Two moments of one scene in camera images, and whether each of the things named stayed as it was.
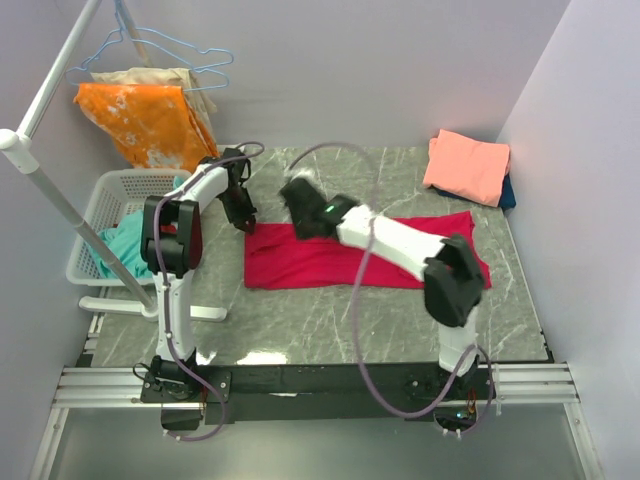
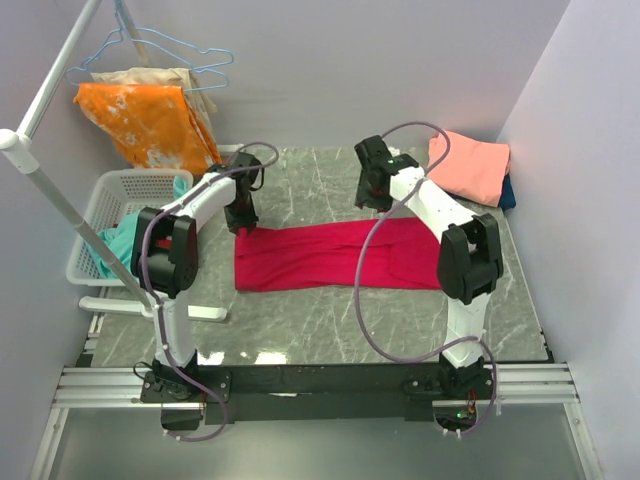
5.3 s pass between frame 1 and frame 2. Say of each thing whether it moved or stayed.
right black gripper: moved
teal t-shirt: stayed
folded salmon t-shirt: stayed
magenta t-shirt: stayed
